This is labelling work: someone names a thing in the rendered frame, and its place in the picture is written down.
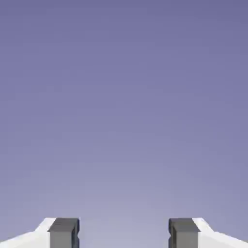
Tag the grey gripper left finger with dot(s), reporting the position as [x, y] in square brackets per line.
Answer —
[62, 234]

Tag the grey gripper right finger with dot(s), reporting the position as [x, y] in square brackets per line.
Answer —
[184, 234]

